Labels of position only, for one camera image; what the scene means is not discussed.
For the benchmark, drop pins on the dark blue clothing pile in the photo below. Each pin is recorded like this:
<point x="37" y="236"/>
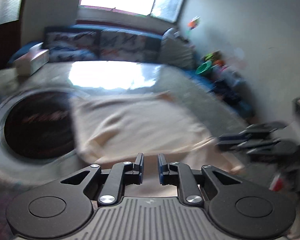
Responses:
<point x="227" y="92"/>

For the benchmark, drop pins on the blue sofa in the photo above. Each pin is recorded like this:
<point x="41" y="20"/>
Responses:
<point x="152" y="36"/>

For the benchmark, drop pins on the peach long-sleeved garment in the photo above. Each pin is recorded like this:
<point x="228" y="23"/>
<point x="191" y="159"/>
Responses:
<point x="140" y="127"/>

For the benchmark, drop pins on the butterfly print cushion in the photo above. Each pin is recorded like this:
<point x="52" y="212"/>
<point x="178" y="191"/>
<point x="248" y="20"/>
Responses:
<point x="70" y="46"/>
<point x="128" y="45"/>

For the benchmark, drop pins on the green plastic bowl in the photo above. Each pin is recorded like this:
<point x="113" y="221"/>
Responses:
<point x="203" y="68"/>

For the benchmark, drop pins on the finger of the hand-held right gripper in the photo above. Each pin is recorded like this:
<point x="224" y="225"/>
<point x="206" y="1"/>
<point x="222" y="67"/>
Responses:
<point x="252" y="147"/>
<point x="255" y="129"/>

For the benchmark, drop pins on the stuffed toy animal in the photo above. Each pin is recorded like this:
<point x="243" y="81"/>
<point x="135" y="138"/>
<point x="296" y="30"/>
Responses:
<point x="215" y="58"/>

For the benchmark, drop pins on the round black induction cooktop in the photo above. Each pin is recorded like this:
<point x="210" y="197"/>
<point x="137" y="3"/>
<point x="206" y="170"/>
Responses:
<point x="37" y="125"/>

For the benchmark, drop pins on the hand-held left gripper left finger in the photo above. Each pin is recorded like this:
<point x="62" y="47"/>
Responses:
<point x="139" y="167"/>

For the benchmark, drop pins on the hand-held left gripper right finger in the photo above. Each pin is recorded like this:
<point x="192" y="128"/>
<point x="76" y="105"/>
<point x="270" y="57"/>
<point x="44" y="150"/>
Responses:
<point x="161" y="168"/>

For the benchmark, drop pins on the dark wooden door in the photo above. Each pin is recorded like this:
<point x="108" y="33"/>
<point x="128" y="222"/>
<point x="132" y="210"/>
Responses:
<point x="5" y="37"/>

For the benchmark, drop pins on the grey pillow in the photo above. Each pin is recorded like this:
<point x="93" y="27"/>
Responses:
<point x="176" y="50"/>

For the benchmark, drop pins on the white tissue box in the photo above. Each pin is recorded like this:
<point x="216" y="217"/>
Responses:
<point x="32" y="60"/>

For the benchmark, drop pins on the colourful pinwheel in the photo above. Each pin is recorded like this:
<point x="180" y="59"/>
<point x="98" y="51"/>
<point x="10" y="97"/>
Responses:
<point x="194" y="23"/>

